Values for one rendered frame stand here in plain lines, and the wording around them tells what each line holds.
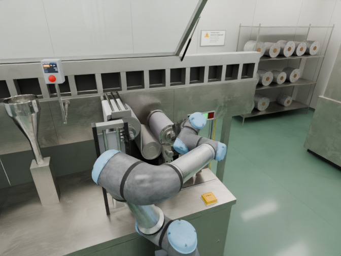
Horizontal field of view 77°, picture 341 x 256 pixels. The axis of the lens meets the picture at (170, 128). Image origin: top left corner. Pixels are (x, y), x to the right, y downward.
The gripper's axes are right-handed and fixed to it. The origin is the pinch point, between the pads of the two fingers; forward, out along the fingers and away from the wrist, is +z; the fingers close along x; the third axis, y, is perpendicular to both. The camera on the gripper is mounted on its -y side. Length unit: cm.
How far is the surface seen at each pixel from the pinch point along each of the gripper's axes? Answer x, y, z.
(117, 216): 39, -33, 13
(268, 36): -321, 202, 183
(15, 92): 81, 45, 11
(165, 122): 2.8, 12.5, 3.1
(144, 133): 14.5, 9.5, 11.7
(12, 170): 95, 7, 43
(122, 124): 31.3, 9.3, -19.0
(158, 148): 9.5, -1.7, 7.3
